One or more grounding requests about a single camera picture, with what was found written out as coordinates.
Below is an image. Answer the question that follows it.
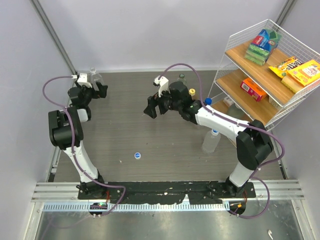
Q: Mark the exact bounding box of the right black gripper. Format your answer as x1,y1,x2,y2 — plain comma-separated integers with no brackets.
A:
144,85,182,119

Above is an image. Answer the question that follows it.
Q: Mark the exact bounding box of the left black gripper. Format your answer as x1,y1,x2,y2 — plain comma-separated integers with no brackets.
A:
75,80,107,107

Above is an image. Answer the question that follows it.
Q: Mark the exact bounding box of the clear plastic bottle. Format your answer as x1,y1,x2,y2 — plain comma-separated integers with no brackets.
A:
90,67,104,85

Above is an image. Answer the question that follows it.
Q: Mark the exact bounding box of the yellow bottle cap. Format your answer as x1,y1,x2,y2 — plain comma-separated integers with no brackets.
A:
189,88,196,96

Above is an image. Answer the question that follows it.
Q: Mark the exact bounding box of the amber tea bottle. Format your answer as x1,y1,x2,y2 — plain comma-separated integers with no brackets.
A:
188,88,198,101

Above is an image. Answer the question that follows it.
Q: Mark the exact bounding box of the blue white bottle cap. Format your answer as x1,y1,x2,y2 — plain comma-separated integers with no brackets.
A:
134,152,141,160

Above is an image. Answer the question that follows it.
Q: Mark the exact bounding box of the dark blue bottle cap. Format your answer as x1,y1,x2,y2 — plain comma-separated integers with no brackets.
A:
204,97,212,105

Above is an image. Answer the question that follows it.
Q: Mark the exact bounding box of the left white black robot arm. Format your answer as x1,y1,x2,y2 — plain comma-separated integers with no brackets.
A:
48,80,108,199

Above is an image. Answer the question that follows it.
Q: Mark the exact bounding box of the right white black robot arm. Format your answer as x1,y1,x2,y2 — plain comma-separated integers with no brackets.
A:
143,77,274,198

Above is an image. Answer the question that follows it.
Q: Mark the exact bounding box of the green cap glass bottle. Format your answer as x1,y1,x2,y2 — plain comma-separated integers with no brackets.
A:
177,73,187,85

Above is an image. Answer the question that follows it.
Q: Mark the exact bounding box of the clear bottle blue cap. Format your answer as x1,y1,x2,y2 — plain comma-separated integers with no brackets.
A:
202,129,221,154

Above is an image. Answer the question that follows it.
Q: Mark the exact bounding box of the small white box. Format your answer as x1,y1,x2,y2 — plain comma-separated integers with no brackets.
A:
223,97,234,108

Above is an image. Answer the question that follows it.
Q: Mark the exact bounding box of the green grey cup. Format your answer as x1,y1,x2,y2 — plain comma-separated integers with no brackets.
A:
226,103,246,120

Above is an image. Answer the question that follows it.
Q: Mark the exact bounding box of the orange red box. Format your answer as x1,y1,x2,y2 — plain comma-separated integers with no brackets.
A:
240,77,267,102

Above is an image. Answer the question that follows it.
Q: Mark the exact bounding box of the green sponge pack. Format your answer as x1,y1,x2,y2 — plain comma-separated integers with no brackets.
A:
244,28,282,66

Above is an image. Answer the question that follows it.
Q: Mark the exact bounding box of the yellow candy bag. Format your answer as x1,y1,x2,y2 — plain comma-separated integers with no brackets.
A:
268,56,304,79

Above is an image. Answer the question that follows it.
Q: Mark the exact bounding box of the yellow sponge pack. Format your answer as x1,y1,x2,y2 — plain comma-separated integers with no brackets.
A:
281,59,320,94

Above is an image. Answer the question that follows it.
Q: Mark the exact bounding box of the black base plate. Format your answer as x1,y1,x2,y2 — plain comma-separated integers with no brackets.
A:
76,180,256,205

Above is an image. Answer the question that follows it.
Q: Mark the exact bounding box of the white wire shelf rack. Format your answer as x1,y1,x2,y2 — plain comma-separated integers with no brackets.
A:
207,19,320,132

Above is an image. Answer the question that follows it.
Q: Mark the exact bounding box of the white slotted cable duct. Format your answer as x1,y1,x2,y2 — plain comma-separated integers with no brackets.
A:
42,200,230,212

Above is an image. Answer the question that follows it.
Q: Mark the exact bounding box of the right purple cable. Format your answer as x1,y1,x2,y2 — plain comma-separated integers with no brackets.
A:
161,62,286,219

